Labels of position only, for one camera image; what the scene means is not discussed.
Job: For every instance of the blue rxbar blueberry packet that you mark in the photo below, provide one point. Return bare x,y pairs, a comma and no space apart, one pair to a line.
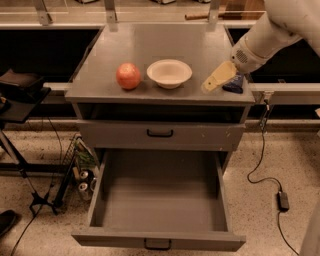
235,85

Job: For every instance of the closed grey top drawer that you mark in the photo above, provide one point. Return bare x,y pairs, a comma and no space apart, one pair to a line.
161,136

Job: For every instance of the open grey middle drawer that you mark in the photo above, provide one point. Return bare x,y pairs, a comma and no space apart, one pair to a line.
160,200

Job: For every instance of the black shoe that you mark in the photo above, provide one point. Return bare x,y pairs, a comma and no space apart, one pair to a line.
7,220

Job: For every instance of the metal rail frame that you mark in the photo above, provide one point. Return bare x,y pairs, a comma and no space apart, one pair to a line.
67,14

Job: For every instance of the red apple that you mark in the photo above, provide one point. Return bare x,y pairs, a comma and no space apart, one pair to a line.
128,76

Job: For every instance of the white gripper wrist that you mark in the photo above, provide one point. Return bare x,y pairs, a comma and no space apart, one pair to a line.
244,58

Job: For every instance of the black power adapter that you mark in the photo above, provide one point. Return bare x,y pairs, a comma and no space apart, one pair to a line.
283,202

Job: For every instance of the wooden hammer handle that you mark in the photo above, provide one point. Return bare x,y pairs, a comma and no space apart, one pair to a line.
203,16

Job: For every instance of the white paper bowl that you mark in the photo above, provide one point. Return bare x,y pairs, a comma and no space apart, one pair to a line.
169,73

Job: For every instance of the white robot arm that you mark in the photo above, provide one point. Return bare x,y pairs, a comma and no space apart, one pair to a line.
283,23

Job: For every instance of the grey wooden drawer cabinet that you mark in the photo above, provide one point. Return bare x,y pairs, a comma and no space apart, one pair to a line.
96,95

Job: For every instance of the black tripod stand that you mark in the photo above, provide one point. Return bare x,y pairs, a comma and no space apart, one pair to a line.
18,113

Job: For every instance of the black bag on stand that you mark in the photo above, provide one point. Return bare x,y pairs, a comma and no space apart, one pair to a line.
23,87

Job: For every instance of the wire basket with cans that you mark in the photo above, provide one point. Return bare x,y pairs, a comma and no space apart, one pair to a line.
80,171

